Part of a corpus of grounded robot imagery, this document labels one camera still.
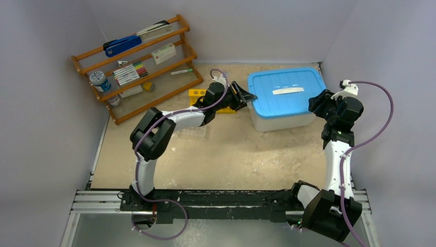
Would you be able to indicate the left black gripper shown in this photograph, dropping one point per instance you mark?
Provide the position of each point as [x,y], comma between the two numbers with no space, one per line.
[241,99]

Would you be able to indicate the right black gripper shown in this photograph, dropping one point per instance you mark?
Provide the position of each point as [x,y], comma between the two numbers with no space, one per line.
[320,106]

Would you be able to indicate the white plastic bin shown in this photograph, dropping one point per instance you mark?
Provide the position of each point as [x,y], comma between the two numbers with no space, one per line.
[279,123]

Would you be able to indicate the yellow test tube rack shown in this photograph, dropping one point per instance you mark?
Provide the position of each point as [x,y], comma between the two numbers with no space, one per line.
[195,94]

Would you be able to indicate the blue plastic lid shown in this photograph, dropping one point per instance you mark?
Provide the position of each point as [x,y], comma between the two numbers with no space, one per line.
[284,92]

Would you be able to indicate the white green box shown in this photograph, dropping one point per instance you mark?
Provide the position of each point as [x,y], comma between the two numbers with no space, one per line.
[164,53]

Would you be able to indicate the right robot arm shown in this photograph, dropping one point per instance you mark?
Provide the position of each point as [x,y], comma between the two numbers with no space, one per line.
[333,210]

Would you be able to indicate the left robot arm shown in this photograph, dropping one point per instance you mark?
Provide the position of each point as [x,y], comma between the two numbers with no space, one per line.
[153,133]

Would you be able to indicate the clear tube rack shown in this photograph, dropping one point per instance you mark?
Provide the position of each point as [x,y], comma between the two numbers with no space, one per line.
[193,133]

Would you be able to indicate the green white marker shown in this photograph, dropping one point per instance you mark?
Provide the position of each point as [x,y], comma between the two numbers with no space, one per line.
[182,71]

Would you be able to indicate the yellow sponge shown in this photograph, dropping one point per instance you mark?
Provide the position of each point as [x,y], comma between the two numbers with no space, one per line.
[148,86]

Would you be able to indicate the white flat box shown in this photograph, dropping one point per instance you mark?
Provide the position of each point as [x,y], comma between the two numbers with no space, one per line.
[132,91]

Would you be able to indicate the coloured marker pack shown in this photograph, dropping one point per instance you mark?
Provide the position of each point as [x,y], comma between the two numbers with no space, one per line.
[130,73]

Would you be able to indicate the wooden shelf rack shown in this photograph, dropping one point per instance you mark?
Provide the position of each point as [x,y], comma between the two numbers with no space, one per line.
[166,85]

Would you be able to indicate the small white clip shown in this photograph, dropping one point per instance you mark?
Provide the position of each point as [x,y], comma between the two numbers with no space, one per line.
[122,63]

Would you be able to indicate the small clear jar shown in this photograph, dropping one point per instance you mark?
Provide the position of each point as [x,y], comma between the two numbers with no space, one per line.
[114,101]

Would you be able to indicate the blue grey stapler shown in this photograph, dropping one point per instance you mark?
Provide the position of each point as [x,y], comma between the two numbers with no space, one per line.
[118,46]

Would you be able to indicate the blue lid jar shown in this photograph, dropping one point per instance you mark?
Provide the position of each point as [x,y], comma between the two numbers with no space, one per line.
[100,82]

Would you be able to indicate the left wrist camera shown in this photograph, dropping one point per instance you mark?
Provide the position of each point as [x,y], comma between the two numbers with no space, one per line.
[221,79]

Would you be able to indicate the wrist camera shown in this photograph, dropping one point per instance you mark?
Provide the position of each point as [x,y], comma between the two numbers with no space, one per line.
[221,79]
[349,89]

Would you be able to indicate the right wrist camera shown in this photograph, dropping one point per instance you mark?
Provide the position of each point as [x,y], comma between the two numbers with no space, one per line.
[349,89]

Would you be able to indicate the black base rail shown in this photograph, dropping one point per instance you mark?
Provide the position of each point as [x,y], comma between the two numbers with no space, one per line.
[178,204]

